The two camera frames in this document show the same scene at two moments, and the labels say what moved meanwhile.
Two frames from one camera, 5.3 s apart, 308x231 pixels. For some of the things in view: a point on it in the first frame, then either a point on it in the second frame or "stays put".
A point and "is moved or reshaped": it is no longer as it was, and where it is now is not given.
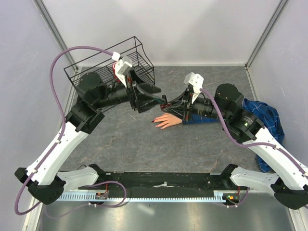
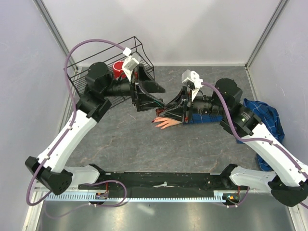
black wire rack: (105, 61) stays put
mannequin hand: (167, 119) stays put
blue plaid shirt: (267, 116) stays put
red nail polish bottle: (163, 105) is moved or reshaped
